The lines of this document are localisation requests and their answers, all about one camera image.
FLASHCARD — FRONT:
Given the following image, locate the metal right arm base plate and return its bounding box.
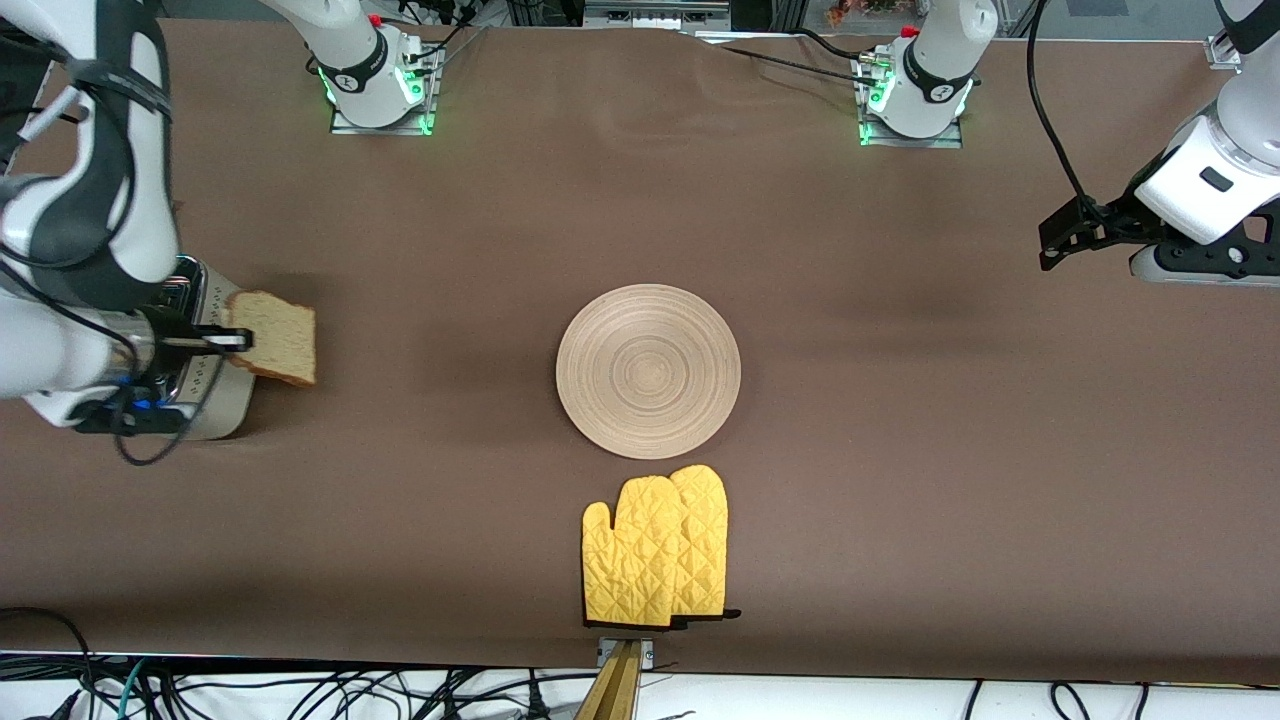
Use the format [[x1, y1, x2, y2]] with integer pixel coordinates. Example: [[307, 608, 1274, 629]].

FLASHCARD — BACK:
[[330, 40, 443, 136]]

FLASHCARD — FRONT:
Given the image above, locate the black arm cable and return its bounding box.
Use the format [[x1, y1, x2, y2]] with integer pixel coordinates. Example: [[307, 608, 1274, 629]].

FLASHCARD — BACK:
[[0, 58, 193, 467], [1026, 0, 1106, 219]]

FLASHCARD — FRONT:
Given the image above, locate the silver aluminium frame rail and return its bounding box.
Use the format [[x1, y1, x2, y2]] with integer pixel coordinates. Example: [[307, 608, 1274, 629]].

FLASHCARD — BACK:
[[583, 0, 733, 32]]

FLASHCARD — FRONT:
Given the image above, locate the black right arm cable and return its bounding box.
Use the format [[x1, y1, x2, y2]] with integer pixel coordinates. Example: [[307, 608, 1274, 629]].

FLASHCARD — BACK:
[[0, 58, 193, 467]]

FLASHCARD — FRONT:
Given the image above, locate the silver toaster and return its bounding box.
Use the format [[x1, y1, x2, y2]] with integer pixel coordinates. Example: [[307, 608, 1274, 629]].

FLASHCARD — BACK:
[[150, 255, 258, 442]]

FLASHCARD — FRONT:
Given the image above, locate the wooden bar with metal bracket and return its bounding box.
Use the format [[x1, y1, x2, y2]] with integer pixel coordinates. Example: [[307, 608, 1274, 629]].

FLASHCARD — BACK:
[[575, 638, 655, 720]]

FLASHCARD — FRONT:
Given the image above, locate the slice of bread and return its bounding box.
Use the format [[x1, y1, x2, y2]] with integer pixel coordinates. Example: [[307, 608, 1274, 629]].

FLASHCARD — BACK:
[[225, 291, 317, 387]]

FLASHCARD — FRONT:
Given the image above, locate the yellow quilted oven mitt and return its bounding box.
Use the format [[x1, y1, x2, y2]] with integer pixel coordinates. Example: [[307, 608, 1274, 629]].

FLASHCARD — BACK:
[[668, 464, 743, 623], [582, 476, 693, 631]]

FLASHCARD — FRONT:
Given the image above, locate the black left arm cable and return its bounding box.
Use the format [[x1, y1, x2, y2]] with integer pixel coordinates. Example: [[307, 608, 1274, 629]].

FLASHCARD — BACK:
[[1026, 0, 1106, 219]]

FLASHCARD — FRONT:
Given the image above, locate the black floor cable loop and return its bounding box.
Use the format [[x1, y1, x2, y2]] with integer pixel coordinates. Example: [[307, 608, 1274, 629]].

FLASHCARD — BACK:
[[0, 606, 98, 720]]

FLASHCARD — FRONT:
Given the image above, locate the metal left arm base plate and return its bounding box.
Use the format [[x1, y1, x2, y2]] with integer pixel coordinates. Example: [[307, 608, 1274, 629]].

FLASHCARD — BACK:
[[855, 50, 966, 149]]

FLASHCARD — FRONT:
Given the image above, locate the round wooden plate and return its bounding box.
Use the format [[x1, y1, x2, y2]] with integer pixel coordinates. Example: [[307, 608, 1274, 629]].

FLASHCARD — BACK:
[[556, 284, 742, 460]]

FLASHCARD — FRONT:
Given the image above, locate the black cable on table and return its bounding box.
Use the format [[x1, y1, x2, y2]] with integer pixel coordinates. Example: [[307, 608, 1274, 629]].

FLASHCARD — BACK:
[[715, 28, 889, 87]]

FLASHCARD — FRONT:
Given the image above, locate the teal floor cable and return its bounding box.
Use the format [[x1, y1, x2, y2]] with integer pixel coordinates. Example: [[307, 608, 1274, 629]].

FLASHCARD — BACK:
[[112, 660, 153, 720]]

